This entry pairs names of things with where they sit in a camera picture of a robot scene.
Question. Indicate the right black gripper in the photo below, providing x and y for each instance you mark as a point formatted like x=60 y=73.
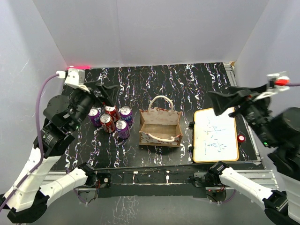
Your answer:
x=244 y=96

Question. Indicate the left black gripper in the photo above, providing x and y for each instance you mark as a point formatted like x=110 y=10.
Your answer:
x=108 y=92

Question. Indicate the red cola can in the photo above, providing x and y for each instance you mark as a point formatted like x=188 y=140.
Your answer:
x=107 y=123
x=113 y=112

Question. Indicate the purple Fanta can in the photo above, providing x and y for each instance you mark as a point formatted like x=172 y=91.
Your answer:
x=94 y=116
x=122 y=129
x=126 y=115

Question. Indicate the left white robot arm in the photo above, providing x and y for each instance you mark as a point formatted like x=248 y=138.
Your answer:
x=28 y=198

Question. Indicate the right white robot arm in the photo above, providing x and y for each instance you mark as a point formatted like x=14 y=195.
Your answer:
x=282 y=133

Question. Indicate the pink tape strip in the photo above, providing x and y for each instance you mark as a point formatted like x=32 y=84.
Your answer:
x=79 y=67

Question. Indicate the red emergency button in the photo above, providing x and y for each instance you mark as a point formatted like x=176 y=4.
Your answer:
x=240 y=138

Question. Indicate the white whiteboard yellow rim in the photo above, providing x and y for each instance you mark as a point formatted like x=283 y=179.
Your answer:
x=215 y=137

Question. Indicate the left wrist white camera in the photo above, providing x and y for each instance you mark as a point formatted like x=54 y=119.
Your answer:
x=74 y=78

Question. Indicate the wrist white camera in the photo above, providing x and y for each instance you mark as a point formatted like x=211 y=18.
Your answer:
x=74 y=78
x=277 y=83

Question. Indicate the aluminium frame rail right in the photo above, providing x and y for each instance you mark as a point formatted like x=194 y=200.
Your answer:
x=232 y=79

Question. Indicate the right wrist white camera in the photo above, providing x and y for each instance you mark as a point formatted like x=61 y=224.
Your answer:
x=277 y=83

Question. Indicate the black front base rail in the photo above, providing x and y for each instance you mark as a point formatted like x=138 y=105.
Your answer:
x=197 y=187

